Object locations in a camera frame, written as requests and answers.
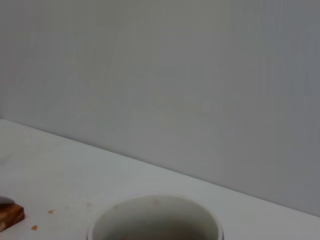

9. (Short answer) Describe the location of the reddish stained wooden block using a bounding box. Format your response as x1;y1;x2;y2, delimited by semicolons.
0;202;26;232

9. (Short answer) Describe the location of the grey ceramic mug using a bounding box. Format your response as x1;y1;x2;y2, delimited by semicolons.
86;194;225;240

